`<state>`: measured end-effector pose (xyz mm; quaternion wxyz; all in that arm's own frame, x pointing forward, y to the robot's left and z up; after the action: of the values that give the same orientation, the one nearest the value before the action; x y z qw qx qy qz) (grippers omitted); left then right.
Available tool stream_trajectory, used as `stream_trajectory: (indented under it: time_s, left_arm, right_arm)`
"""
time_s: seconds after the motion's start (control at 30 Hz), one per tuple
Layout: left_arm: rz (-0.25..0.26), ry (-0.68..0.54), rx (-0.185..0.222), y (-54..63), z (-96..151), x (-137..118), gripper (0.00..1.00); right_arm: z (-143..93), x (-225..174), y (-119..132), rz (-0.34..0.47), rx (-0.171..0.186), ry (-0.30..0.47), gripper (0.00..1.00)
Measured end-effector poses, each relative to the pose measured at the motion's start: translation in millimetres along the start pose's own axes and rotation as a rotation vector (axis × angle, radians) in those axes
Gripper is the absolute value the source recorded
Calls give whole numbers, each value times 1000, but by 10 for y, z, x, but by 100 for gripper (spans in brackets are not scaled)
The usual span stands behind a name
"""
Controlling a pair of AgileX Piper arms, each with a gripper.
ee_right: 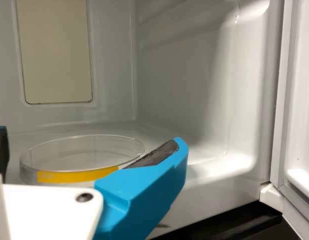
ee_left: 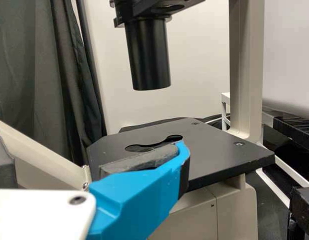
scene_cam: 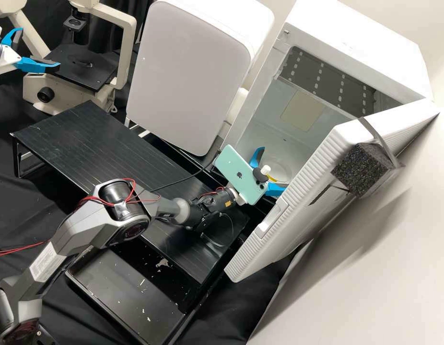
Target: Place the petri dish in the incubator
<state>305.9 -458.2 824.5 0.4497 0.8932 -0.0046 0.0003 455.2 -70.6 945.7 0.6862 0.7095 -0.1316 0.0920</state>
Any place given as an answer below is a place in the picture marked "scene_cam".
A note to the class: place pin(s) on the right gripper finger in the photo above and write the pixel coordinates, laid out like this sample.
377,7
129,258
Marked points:
276,189
257,158

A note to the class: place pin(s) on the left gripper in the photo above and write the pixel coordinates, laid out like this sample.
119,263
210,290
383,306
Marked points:
9,57

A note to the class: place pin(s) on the petri dish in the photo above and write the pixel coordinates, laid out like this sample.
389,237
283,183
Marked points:
277,170

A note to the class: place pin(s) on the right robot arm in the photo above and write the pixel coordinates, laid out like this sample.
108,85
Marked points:
99,219

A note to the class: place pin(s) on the incubator door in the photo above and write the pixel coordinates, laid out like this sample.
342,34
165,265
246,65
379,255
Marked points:
315,201

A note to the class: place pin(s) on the cream microscope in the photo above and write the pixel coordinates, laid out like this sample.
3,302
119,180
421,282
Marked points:
63,91

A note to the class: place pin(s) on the black platform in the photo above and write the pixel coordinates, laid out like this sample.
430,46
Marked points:
81,143
198,163

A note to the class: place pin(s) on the black tray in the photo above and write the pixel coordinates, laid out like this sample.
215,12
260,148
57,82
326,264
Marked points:
128,298

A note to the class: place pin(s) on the right wrist camera phone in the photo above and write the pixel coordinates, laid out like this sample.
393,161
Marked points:
236,172

